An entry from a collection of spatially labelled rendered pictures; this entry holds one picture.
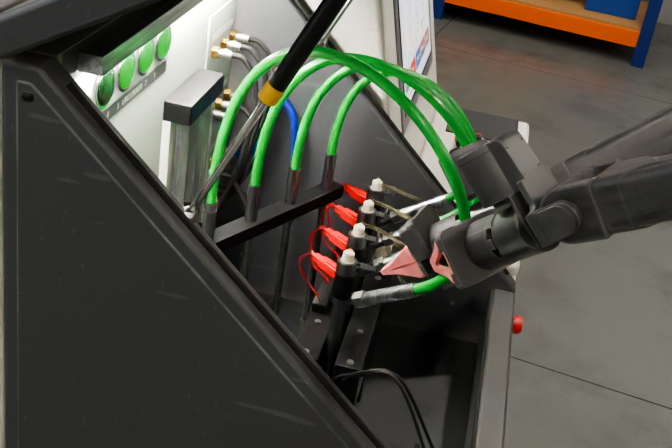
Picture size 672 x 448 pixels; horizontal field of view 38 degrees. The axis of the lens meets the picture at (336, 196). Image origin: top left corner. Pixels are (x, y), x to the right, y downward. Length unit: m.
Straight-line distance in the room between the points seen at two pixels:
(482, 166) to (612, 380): 2.34
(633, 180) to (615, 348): 2.55
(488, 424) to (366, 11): 0.66
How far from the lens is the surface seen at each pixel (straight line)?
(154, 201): 0.96
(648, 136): 1.24
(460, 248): 1.07
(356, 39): 1.58
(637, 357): 3.44
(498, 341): 1.55
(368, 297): 1.22
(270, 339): 1.00
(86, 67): 1.02
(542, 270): 3.77
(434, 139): 1.10
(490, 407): 1.41
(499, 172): 0.99
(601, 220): 0.93
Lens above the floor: 1.79
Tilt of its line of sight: 27 degrees down
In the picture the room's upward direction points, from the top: 9 degrees clockwise
